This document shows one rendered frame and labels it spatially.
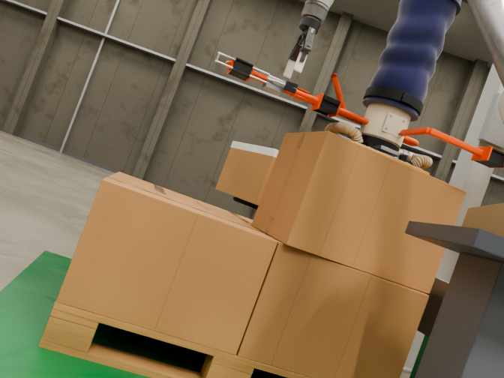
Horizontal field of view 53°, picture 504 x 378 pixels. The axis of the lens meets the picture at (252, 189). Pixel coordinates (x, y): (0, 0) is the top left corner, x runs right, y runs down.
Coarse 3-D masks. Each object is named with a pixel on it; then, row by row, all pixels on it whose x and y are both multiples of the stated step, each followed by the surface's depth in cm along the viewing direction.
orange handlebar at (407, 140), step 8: (256, 72) 180; (256, 80) 185; (296, 96) 185; (304, 96) 184; (312, 96) 185; (344, 112) 188; (352, 112) 189; (352, 120) 193; (360, 120) 189; (368, 120) 190; (416, 128) 177; (424, 128) 171; (432, 128) 169; (408, 136) 194; (440, 136) 170; (448, 136) 171; (408, 144) 199; (416, 144) 195; (456, 144) 172; (464, 144) 172; (472, 152) 174; (480, 152) 174
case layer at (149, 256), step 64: (128, 192) 155; (128, 256) 156; (192, 256) 160; (256, 256) 165; (320, 256) 170; (128, 320) 157; (192, 320) 162; (256, 320) 166; (320, 320) 171; (384, 320) 176
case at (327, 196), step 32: (288, 160) 189; (320, 160) 165; (352, 160) 168; (384, 160) 172; (288, 192) 178; (320, 192) 166; (352, 192) 170; (384, 192) 173; (416, 192) 177; (448, 192) 181; (256, 224) 196; (288, 224) 168; (320, 224) 167; (352, 224) 171; (384, 224) 174; (448, 224) 182; (352, 256) 172; (384, 256) 175; (416, 256) 179; (416, 288) 181
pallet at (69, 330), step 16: (64, 304) 153; (48, 320) 152; (64, 320) 153; (80, 320) 154; (96, 320) 155; (112, 320) 156; (48, 336) 152; (64, 336) 153; (80, 336) 154; (160, 336) 160; (64, 352) 154; (80, 352) 155; (96, 352) 158; (112, 352) 163; (128, 352) 167; (208, 352) 163; (224, 352) 164; (128, 368) 158; (144, 368) 159; (160, 368) 164; (176, 368) 169; (208, 368) 164; (224, 368) 164; (240, 368) 166; (256, 368) 167; (272, 368) 168
